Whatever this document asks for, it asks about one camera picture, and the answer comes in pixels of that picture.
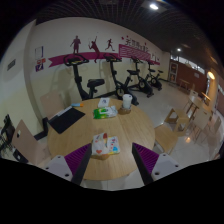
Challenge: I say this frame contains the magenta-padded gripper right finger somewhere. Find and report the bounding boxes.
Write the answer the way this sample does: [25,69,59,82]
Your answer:
[131,142,183,186]

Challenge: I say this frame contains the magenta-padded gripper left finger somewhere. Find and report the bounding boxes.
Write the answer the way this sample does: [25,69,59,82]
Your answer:
[42,143,93,186]

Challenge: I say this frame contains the colourful printed white towel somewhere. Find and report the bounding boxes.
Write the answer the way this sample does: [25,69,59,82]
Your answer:
[91,132,121,161]

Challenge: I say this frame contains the black rectangular desk mat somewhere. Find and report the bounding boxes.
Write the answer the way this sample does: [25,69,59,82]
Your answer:
[47,106,87,135]

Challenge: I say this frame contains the round wooden coaster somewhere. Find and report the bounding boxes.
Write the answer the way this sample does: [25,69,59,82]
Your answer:
[117,106,132,116]

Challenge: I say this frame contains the green wet wipes pack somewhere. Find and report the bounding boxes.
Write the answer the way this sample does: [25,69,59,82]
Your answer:
[92,105,119,120]

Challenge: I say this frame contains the white paper cup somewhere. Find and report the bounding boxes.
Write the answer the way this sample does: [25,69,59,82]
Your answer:
[121,93,134,110]

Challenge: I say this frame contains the group of wooden chairs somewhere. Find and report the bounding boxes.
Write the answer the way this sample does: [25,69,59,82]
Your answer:
[153,88,224,158]

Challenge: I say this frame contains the white tissue box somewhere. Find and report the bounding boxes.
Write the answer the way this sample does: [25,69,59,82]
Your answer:
[97,97,111,109]

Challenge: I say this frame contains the black floor equipment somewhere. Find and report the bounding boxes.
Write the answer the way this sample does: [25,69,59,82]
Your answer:
[0,113,30,164]

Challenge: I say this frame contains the black exercise bikes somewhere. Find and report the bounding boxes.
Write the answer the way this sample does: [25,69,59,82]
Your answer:
[62,52,165,107]

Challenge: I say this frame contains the round ceiling lights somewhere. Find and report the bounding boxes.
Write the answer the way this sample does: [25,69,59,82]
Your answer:
[148,2,184,54]

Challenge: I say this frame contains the wooden chair with handle hole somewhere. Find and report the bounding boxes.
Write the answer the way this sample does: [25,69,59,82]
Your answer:
[39,91,66,120]
[11,119,52,167]

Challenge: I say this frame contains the small wall posters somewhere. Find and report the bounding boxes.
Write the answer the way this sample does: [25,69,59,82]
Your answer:
[33,45,48,73]

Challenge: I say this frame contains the grey wall sign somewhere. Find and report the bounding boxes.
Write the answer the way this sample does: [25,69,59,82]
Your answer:
[6,58,17,72]

